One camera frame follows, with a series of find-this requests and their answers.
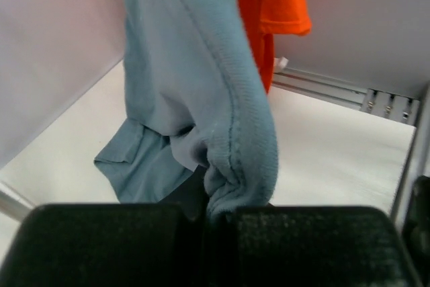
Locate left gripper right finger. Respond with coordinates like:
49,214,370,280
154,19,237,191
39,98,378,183
210,206,421,286

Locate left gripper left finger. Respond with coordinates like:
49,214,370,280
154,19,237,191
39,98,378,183
1,204,204,286

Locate grey-blue t-shirt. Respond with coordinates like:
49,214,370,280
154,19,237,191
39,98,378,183
94,0,278,219

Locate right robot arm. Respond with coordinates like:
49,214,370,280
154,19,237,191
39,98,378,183
402,176,429,273

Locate orange t-shirt on blue hanger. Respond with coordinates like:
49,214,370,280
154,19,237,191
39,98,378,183
238,0,312,92

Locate metal clothes rack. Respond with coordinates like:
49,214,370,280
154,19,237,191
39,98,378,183
0,182,36,222

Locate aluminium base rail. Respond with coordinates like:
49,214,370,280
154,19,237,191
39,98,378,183
273,67,420,126

